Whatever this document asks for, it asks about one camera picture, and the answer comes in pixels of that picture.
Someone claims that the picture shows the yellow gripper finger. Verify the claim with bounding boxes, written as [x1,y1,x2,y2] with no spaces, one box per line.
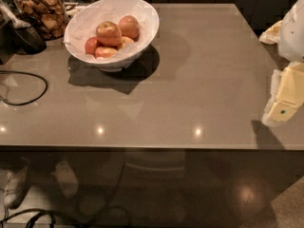
[259,21,282,45]
[262,62,304,127]

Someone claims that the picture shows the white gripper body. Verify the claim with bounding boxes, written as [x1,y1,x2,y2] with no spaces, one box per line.
[277,0,304,62]

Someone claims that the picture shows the large top red apple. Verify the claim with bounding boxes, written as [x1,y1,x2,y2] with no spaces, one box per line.
[96,21,122,47]

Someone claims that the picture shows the red apple back right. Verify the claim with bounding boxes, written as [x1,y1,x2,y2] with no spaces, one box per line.
[118,15,140,39]

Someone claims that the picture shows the yellowish apple middle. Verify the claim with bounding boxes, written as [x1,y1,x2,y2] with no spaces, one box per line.
[117,36,134,50]

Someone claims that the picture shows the red apple front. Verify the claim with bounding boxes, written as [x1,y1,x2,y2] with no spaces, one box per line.
[94,47,118,58]

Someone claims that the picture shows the red apple left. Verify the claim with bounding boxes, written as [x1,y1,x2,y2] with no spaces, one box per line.
[85,37,100,55]

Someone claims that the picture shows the white paper bowl liner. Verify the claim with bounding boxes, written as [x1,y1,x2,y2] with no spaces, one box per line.
[63,0,160,62]

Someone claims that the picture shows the white bowl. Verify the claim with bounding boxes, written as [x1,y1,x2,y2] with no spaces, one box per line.
[63,0,161,73]

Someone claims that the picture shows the glass jar of chips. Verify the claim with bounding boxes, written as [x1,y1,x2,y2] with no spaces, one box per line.
[14,0,67,40]

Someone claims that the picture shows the black round appliance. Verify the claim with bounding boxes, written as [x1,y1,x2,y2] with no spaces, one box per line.
[14,27,47,54]

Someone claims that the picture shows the black cable on table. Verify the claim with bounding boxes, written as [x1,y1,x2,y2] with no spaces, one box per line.
[0,69,48,106]

